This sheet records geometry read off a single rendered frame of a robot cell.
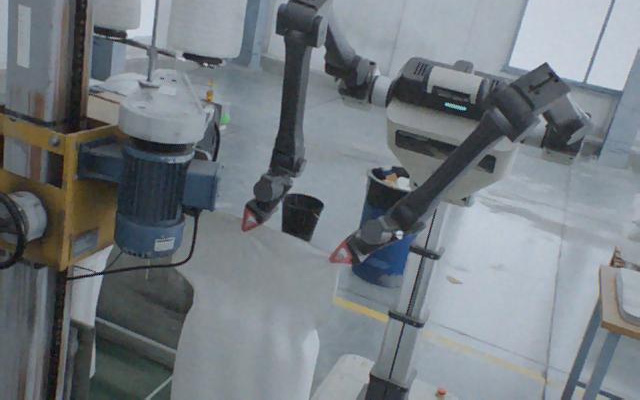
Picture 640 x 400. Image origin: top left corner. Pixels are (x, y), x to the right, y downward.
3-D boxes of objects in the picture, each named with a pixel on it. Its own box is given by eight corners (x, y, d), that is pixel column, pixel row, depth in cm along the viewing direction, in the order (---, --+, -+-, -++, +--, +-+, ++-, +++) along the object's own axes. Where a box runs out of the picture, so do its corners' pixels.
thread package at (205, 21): (251, 61, 155) (263, -15, 149) (215, 65, 140) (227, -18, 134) (191, 44, 160) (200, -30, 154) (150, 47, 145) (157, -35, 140)
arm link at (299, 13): (340, -25, 142) (300, -37, 146) (313, 30, 141) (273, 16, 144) (371, 65, 184) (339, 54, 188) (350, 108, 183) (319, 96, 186)
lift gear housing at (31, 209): (46, 244, 145) (49, 197, 141) (26, 252, 140) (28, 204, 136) (7, 229, 148) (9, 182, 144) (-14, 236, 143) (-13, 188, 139)
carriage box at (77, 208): (152, 229, 174) (166, 115, 164) (59, 275, 144) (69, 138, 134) (77, 202, 182) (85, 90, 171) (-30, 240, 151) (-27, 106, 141)
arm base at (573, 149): (557, 107, 178) (543, 148, 176) (561, 95, 171) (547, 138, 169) (591, 115, 176) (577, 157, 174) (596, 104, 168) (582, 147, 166)
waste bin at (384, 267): (426, 271, 435) (451, 180, 414) (407, 301, 389) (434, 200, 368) (359, 247, 450) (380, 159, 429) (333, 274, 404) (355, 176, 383)
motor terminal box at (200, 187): (218, 207, 154) (225, 160, 150) (214, 224, 144) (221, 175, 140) (182, 201, 153) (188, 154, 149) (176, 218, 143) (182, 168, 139)
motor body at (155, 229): (193, 248, 156) (208, 148, 147) (155, 270, 142) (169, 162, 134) (139, 228, 160) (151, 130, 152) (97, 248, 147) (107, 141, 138)
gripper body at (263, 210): (242, 207, 171) (258, 187, 168) (258, 197, 180) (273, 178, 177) (260, 223, 171) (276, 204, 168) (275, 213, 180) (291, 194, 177)
